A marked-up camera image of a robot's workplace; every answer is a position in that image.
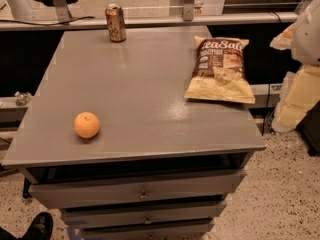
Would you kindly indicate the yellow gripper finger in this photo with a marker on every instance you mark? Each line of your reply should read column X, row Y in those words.
column 300, row 92
column 283, row 40

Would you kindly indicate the brown chip bag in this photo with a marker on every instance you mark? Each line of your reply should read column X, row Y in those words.
column 219, row 73

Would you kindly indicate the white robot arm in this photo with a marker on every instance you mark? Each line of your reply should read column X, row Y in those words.
column 305, row 46

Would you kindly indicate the orange soda can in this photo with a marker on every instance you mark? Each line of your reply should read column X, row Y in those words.
column 115, row 23

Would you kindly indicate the top grey drawer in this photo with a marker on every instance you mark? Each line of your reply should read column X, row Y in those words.
column 137, row 189

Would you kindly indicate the grey drawer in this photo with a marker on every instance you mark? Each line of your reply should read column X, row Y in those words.
column 148, row 232
column 144, row 215
column 137, row 189

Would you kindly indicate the grey drawer cabinet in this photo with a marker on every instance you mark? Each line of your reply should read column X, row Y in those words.
column 147, row 127

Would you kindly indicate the bottom grey drawer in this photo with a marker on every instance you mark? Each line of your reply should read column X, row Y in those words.
column 148, row 232

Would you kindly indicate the orange fruit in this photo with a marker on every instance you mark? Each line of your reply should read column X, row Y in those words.
column 86, row 125

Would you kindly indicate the middle grey drawer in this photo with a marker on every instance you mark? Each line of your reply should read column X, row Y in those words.
column 144, row 215

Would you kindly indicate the white pipe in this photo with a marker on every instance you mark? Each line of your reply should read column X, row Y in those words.
column 20, row 9

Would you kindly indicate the small shiny metal object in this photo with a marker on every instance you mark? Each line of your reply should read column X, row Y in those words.
column 22, row 99

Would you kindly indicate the black shoe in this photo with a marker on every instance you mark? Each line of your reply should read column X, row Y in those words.
column 40, row 228

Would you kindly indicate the grey metal rail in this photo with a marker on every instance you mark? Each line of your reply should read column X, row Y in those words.
column 87, row 23

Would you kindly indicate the metal bracket post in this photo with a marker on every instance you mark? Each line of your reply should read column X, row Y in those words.
column 188, row 10

